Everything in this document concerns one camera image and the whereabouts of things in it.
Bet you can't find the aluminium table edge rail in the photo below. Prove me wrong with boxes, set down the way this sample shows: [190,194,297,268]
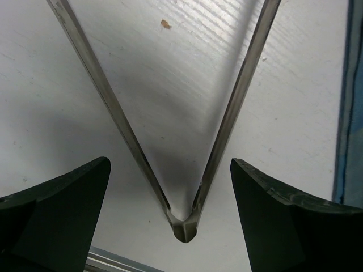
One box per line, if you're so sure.
[83,246,161,272]

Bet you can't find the steel serving tongs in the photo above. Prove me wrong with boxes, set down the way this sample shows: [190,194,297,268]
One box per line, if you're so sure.
[48,1,280,243]

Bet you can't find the blue beige patchwork placemat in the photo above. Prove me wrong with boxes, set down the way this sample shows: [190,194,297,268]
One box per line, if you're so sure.
[332,1,362,208]

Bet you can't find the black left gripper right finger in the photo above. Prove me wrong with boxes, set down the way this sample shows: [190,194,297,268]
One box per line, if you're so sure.
[230,159,362,271]

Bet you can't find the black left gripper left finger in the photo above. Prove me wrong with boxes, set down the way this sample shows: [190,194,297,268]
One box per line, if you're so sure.
[1,157,111,271]

